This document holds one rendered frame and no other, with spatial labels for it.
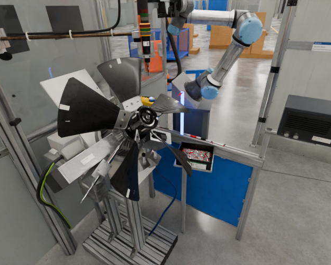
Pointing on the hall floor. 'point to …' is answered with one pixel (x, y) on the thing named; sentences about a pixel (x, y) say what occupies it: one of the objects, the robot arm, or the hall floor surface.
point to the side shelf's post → (99, 211)
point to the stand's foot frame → (110, 251)
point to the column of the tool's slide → (28, 164)
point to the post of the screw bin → (183, 200)
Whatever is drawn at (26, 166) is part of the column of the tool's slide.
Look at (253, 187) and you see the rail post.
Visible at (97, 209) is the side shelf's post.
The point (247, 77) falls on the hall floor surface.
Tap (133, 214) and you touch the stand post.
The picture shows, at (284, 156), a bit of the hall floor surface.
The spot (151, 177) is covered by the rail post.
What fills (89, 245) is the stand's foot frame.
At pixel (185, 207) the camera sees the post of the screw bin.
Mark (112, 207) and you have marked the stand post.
